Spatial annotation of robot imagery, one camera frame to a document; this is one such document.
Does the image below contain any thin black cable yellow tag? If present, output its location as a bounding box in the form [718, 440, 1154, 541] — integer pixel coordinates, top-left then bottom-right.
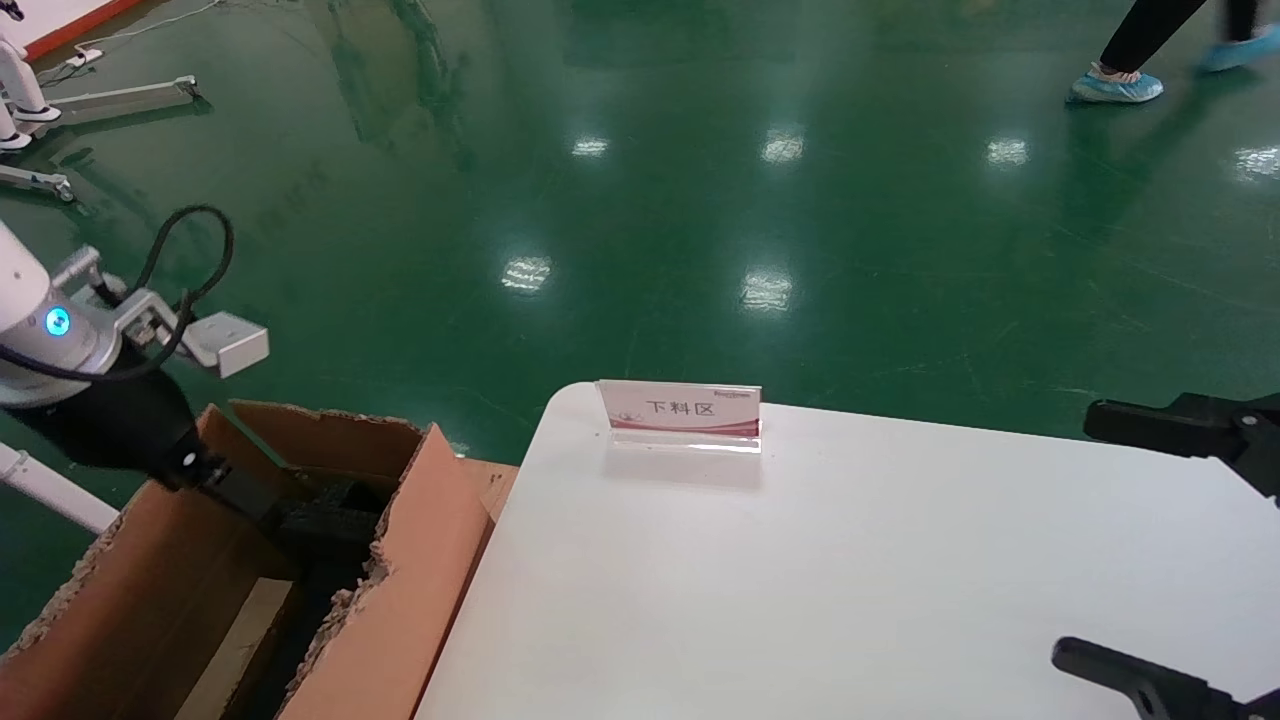
[0, 204, 237, 387]

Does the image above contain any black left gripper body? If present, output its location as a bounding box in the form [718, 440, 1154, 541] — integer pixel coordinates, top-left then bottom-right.
[8, 362, 228, 493]

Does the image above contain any black foam block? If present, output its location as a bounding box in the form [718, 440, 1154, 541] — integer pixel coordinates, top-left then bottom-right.
[275, 478, 393, 567]

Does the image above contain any long grey floor bar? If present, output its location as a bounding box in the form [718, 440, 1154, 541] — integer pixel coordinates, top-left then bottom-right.
[45, 75, 201, 127]

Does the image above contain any short grey floor bar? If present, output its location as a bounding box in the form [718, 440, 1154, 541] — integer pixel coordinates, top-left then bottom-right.
[0, 163, 77, 205]

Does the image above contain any acrylic table sign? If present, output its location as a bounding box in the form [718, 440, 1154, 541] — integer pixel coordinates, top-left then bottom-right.
[596, 379, 764, 455]

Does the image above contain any white tube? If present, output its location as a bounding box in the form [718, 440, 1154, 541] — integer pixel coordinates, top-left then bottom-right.
[0, 444, 121, 536]

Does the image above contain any blue shoe cover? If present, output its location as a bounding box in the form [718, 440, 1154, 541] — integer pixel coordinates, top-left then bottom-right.
[1196, 24, 1280, 75]
[1067, 62, 1167, 106]

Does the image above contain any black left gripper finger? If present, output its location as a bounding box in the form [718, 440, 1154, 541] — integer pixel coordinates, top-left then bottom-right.
[208, 460, 301, 528]

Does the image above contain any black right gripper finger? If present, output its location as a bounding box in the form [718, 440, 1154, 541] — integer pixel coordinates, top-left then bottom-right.
[1084, 393, 1280, 501]
[1051, 638, 1280, 720]

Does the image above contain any white floor cable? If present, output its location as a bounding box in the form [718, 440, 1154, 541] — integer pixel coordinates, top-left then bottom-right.
[98, 0, 223, 48]

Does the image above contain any large cardboard box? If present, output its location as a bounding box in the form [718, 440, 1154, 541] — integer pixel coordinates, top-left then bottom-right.
[0, 399, 521, 720]

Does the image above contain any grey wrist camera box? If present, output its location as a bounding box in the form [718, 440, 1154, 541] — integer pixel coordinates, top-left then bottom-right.
[50, 245, 271, 380]

